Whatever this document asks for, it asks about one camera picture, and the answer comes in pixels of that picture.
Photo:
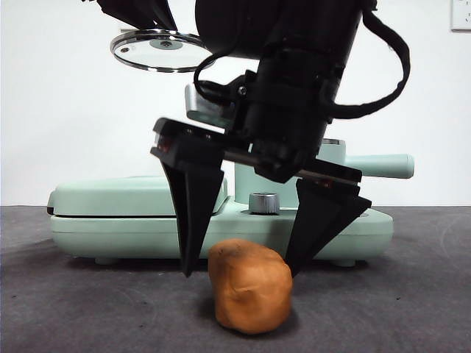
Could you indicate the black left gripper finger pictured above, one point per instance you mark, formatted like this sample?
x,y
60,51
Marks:
x,y
162,13
129,11

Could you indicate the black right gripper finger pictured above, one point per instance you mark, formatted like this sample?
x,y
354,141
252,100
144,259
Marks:
x,y
195,206
324,220

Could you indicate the glass lid with green knob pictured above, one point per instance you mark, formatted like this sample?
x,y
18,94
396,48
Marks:
x,y
147,51

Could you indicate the white wall socket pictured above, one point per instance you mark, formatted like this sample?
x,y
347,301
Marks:
x,y
461,14

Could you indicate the silver control knob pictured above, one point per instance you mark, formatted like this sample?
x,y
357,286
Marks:
x,y
264,203

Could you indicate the brown potato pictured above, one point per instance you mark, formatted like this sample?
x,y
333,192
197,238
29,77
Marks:
x,y
250,287

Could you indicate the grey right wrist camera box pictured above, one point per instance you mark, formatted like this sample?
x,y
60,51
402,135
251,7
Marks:
x,y
206,106

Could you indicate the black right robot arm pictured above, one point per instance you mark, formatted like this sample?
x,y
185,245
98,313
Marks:
x,y
287,36

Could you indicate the mint green breakfast machine base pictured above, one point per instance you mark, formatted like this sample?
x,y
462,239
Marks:
x,y
110,235

